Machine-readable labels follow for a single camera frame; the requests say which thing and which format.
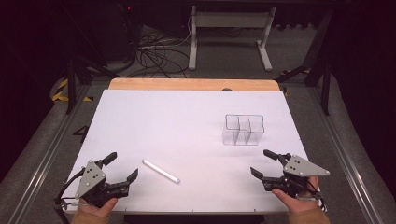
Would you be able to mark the metal floor rail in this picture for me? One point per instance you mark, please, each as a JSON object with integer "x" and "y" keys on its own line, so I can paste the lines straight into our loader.
{"x": 46, "y": 155}
{"x": 342, "y": 155}

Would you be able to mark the black tripod stand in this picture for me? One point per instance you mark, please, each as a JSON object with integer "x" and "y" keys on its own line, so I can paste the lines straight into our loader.
{"x": 76, "y": 77}

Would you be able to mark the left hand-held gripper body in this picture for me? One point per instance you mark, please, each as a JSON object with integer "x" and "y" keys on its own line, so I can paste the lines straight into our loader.
{"x": 90, "y": 179}

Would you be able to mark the clear plastic compartment organiser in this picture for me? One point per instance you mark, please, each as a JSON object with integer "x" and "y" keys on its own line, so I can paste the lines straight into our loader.
{"x": 243, "y": 130}

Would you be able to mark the white table cover board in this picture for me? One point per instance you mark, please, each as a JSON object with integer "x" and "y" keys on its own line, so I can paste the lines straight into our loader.
{"x": 174, "y": 130}

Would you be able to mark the black equipment box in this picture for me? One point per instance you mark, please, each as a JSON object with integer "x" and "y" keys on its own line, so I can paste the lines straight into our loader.
{"x": 120, "y": 31}

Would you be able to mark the white pen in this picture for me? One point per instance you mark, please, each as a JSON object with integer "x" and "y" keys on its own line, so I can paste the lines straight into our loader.
{"x": 161, "y": 171}

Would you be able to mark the yellow black hazard tape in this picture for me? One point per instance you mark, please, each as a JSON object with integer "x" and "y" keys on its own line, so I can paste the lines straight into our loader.
{"x": 60, "y": 91}

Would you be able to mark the person's left hand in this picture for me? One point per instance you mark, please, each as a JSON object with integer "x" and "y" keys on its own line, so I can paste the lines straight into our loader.
{"x": 99, "y": 209}

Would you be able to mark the person's right hand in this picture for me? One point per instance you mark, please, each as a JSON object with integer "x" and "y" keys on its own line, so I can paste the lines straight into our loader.
{"x": 294, "y": 202}

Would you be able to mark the black metal stand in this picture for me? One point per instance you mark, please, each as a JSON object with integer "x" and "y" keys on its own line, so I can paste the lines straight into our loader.
{"x": 320, "y": 68}

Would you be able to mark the white metal stand frame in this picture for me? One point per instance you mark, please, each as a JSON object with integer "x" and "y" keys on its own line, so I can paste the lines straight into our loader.
{"x": 231, "y": 20}

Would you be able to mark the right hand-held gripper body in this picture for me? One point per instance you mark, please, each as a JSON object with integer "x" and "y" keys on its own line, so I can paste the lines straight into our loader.
{"x": 300, "y": 169}

